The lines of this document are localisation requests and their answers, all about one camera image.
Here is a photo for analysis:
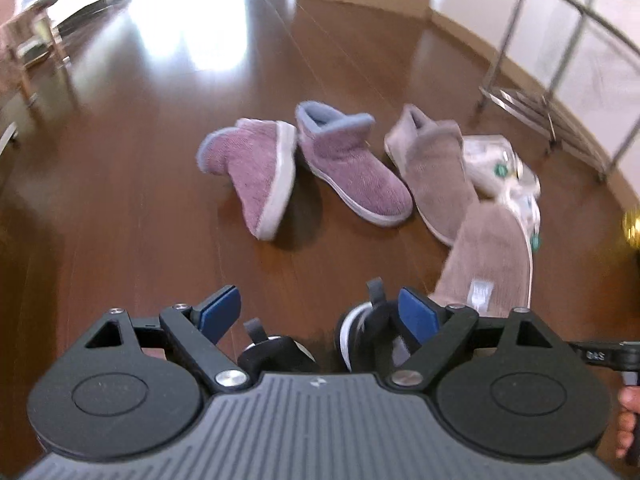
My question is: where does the black sneaker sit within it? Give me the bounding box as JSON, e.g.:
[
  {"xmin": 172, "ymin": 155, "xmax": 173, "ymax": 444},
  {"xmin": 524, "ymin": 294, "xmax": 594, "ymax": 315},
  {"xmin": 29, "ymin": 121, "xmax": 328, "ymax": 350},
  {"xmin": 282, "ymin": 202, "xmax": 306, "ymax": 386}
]
[
  {"xmin": 237, "ymin": 317, "xmax": 318, "ymax": 376},
  {"xmin": 334, "ymin": 277, "xmax": 431, "ymax": 376}
]

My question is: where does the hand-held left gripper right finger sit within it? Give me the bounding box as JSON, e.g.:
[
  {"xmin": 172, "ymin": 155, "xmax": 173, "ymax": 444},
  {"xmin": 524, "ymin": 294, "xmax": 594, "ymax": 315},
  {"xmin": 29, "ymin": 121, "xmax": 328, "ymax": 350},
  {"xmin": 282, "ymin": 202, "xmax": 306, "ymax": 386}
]
[{"xmin": 387, "ymin": 287, "xmax": 568, "ymax": 391}]

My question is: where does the grey plush ankle boot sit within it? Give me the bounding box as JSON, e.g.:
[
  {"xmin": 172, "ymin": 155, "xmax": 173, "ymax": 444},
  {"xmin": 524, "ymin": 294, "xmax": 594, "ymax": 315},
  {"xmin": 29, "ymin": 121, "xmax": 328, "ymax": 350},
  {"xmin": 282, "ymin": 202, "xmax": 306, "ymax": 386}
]
[{"xmin": 384, "ymin": 104, "xmax": 481, "ymax": 247}]

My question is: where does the yellow oil bottle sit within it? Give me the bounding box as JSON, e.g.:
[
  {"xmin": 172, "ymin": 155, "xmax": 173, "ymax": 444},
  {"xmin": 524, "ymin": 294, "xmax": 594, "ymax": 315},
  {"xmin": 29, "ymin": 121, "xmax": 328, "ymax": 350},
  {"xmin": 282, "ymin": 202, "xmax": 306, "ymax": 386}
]
[{"xmin": 622, "ymin": 210, "xmax": 640, "ymax": 252}]

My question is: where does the purple knit ankle boot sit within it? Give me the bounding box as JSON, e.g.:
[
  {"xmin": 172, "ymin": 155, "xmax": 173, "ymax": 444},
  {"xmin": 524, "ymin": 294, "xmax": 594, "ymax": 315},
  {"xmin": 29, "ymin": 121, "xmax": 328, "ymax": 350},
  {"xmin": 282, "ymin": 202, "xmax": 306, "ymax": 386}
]
[
  {"xmin": 197, "ymin": 117, "xmax": 298, "ymax": 242},
  {"xmin": 295, "ymin": 101, "xmax": 415, "ymax": 228}
]

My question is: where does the metal corner rack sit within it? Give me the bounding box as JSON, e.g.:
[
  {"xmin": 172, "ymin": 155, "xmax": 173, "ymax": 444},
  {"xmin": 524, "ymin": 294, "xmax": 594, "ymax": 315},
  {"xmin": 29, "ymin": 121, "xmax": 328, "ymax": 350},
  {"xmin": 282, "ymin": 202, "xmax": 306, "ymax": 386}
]
[{"xmin": 477, "ymin": 0, "xmax": 640, "ymax": 183}]

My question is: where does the chair with pink quilted cover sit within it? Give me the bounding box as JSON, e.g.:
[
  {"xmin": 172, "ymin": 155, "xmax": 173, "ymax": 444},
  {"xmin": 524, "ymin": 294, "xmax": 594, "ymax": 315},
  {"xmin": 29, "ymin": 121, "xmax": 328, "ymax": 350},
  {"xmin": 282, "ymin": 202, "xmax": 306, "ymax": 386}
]
[{"xmin": 0, "ymin": 7, "xmax": 71, "ymax": 106}]

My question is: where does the grey plush boot with tag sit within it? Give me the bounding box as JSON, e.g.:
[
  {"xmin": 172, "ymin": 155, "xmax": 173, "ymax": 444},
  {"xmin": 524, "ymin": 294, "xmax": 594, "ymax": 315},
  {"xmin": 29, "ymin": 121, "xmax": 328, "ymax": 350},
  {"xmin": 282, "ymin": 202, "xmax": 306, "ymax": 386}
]
[{"xmin": 432, "ymin": 202, "xmax": 533, "ymax": 318}]

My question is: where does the white sneaker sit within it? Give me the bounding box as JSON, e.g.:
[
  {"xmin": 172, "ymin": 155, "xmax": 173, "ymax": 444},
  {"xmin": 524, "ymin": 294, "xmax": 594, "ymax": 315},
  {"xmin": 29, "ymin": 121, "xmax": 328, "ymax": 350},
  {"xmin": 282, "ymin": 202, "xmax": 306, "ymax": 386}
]
[
  {"xmin": 500, "ymin": 180, "xmax": 543, "ymax": 256},
  {"xmin": 462, "ymin": 135, "xmax": 541, "ymax": 198}
]

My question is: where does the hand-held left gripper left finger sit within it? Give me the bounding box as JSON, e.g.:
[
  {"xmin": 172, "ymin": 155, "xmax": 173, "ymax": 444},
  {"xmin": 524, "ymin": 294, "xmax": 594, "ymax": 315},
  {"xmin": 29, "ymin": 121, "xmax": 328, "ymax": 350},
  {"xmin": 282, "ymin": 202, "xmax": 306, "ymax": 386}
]
[{"xmin": 85, "ymin": 285, "xmax": 251, "ymax": 393}]

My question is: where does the person's right hand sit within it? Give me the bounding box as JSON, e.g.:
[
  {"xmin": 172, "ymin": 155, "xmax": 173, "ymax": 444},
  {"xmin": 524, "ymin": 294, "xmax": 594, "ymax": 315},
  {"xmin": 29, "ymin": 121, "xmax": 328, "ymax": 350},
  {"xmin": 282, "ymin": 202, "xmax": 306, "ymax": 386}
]
[{"xmin": 616, "ymin": 386, "xmax": 640, "ymax": 461}]

